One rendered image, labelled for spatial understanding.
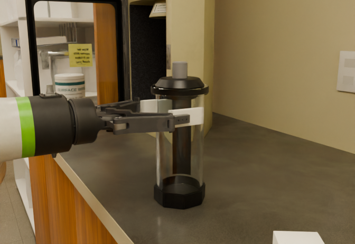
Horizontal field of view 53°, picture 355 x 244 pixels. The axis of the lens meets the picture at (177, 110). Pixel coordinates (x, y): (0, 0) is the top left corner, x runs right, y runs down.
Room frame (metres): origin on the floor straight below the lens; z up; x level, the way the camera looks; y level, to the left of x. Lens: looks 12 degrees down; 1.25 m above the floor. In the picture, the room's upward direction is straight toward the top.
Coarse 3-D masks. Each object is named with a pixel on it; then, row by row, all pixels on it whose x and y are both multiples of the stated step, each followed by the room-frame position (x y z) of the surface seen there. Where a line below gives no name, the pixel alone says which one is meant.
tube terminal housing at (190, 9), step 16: (128, 0) 1.24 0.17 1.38; (144, 0) 1.17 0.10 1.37; (176, 0) 1.00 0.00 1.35; (192, 0) 1.03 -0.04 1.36; (208, 0) 1.12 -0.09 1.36; (128, 16) 1.25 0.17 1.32; (176, 16) 1.00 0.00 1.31; (192, 16) 1.03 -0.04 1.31; (208, 16) 1.12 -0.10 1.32; (176, 32) 1.00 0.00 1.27; (192, 32) 1.03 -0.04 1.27; (208, 32) 1.13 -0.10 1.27; (176, 48) 1.00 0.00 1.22; (192, 48) 1.03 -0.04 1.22; (208, 48) 1.13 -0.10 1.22; (192, 64) 1.03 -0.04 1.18; (208, 64) 1.14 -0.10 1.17; (208, 80) 1.14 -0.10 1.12; (208, 96) 1.15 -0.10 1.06; (208, 112) 1.15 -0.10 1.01; (208, 128) 1.16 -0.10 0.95
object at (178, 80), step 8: (176, 64) 0.64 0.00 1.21; (184, 64) 0.64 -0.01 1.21; (176, 72) 0.64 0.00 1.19; (184, 72) 0.64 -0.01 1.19; (160, 80) 0.64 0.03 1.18; (168, 80) 0.62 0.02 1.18; (176, 80) 0.62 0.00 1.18; (184, 80) 0.62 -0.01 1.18; (192, 80) 0.62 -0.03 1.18; (200, 80) 0.64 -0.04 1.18; (176, 88) 0.61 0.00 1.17; (184, 88) 0.61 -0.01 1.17
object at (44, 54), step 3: (42, 51) 1.13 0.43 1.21; (45, 51) 1.13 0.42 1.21; (42, 54) 1.13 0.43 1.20; (45, 54) 1.13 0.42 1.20; (48, 54) 1.14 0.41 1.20; (42, 57) 1.13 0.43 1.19; (45, 57) 1.13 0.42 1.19; (48, 57) 1.14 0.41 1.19; (42, 60) 1.13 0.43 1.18; (45, 60) 1.13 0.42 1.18; (48, 60) 1.14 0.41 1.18; (42, 63) 1.13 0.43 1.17; (45, 63) 1.13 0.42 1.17; (48, 63) 1.14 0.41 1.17; (42, 66) 1.13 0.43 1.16; (45, 66) 1.13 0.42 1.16; (48, 66) 1.14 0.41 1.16; (42, 69) 1.13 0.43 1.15
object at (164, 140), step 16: (160, 96) 0.62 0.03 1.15; (176, 96) 0.60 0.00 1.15; (192, 96) 0.60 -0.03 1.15; (160, 112) 0.62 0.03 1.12; (176, 128) 0.61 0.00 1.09; (192, 128) 0.61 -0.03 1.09; (160, 144) 0.63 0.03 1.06; (176, 144) 0.61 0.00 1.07; (192, 144) 0.61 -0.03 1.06; (160, 160) 0.63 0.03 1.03; (176, 160) 0.61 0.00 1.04; (192, 160) 0.61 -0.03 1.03; (160, 176) 0.63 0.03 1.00; (176, 176) 0.61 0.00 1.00; (192, 176) 0.61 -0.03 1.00; (176, 192) 0.61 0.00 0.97
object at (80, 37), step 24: (48, 24) 1.15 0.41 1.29; (72, 24) 1.18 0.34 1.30; (96, 24) 1.21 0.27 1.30; (48, 48) 1.15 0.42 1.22; (72, 48) 1.18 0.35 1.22; (96, 48) 1.21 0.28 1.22; (48, 72) 1.15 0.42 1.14; (72, 72) 1.18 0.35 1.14; (96, 72) 1.21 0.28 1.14; (72, 96) 1.18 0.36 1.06; (96, 96) 1.21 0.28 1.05
